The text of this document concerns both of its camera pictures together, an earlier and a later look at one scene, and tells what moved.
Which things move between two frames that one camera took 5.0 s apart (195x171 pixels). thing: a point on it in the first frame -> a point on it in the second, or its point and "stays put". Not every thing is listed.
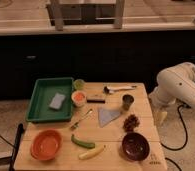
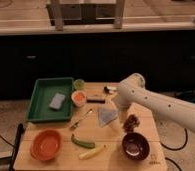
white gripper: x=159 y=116 -> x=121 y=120
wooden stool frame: x=86 y=12 stays put
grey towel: x=105 y=116 stays put
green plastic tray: x=51 y=100 stays put
